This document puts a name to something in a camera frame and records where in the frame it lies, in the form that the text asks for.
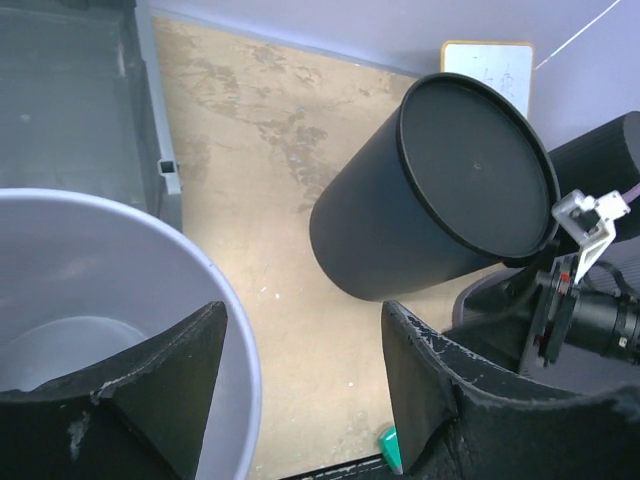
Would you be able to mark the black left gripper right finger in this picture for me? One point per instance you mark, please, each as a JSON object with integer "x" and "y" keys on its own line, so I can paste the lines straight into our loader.
{"x": 460, "y": 416}

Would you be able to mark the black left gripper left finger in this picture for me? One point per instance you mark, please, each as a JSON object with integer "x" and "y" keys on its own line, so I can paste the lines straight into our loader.
{"x": 139, "y": 414}

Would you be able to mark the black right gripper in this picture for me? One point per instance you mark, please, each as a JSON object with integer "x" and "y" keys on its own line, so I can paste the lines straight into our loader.
{"x": 518, "y": 319}

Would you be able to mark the grey slatted square basket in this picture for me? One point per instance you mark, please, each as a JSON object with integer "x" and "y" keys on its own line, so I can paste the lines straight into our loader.
{"x": 581, "y": 371}

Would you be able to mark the grey round plastic bin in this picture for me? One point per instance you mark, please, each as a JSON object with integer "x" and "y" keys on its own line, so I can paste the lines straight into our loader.
{"x": 84, "y": 278}

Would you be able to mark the dark blue round bin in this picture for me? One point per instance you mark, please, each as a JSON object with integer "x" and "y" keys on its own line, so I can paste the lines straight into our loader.
{"x": 454, "y": 181}

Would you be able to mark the black ribbed round bin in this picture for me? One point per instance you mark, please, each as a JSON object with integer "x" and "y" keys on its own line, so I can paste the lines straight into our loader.
{"x": 601, "y": 160}

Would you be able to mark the grey plastic crate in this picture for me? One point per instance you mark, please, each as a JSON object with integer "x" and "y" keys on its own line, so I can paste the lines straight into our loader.
{"x": 82, "y": 104}

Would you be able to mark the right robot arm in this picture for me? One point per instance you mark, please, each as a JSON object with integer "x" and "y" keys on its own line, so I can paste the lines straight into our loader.
{"x": 606, "y": 323}

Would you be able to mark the green tape measure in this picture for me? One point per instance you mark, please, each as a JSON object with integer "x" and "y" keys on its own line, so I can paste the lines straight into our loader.
{"x": 388, "y": 445}

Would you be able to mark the yellow framed whiteboard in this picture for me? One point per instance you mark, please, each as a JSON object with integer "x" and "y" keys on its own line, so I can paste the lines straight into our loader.
{"x": 506, "y": 67}

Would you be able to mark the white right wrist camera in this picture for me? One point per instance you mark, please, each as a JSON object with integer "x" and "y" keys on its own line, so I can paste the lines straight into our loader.
{"x": 590, "y": 222}

